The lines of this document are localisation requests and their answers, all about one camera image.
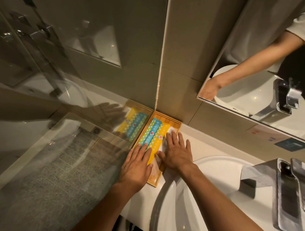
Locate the person's right hand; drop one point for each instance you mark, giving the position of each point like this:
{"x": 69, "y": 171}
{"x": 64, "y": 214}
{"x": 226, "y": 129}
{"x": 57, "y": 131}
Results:
{"x": 177, "y": 157}

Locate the person's left hand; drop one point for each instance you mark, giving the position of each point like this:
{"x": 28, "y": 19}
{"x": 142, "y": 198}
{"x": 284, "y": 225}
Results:
{"x": 134, "y": 173}

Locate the person's right little finger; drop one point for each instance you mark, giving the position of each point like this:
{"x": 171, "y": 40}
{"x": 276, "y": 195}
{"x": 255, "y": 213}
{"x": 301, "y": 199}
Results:
{"x": 189, "y": 148}

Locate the person's left little finger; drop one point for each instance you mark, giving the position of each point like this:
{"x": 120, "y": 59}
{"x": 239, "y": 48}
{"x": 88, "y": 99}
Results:
{"x": 128, "y": 157}

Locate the person's left middle finger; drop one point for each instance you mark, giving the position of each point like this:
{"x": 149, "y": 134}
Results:
{"x": 144, "y": 153}

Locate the person's right thumb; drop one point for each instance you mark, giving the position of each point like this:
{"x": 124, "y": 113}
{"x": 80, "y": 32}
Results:
{"x": 161, "y": 157}

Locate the person's right middle finger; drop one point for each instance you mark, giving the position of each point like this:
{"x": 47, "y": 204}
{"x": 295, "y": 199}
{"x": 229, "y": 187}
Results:
{"x": 175, "y": 141}

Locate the person's left thumb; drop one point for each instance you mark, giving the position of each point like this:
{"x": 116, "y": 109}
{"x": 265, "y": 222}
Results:
{"x": 149, "y": 170}

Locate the white toiletry packet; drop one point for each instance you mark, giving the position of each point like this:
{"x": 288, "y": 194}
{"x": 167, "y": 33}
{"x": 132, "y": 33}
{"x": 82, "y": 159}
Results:
{"x": 172, "y": 130}

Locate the yellow dotted toiletry packet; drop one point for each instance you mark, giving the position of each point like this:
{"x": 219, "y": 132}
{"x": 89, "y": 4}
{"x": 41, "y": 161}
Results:
{"x": 159, "y": 140}

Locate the blue dotted toiletry packet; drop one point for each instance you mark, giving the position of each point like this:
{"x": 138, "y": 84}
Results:
{"x": 150, "y": 130}

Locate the person's left forearm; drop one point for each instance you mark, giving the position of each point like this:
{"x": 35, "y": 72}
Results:
{"x": 107, "y": 207}

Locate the person's right forearm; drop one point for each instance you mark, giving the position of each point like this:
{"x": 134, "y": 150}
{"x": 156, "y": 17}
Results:
{"x": 214, "y": 202}

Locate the wooden bamboo tray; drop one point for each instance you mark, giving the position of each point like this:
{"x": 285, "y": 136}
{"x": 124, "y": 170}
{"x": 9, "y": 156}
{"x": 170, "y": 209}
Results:
{"x": 175, "y": 125}

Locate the round metal floor drain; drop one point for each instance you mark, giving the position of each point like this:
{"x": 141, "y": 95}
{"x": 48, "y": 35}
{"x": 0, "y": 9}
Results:
{"x": 96, "y": 130}

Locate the white ceramic sink basin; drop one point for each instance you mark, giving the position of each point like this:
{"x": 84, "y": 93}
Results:
{"x": 226, "y": 173}

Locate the person's striped garment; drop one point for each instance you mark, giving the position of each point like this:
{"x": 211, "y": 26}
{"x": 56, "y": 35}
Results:
{"x": 127, "y": 225}

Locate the glass shower partition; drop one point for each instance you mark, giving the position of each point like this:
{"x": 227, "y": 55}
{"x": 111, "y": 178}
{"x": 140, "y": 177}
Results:
{"x": 59, "y": 107}

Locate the chrome faucet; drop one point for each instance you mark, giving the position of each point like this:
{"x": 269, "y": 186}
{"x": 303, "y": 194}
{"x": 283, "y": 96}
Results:
{"x": 283, "y": 190}

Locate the white orange wall sticker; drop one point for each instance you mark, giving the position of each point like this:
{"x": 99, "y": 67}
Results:
{"x": 258, "y": 132}

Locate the blue wall sticker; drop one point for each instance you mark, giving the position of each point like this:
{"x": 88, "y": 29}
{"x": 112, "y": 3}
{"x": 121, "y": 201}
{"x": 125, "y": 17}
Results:
{"x": 289, "y": 144}

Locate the wall mirror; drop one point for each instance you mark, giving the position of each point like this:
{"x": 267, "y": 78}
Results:
{"x": 257, "y": 71}

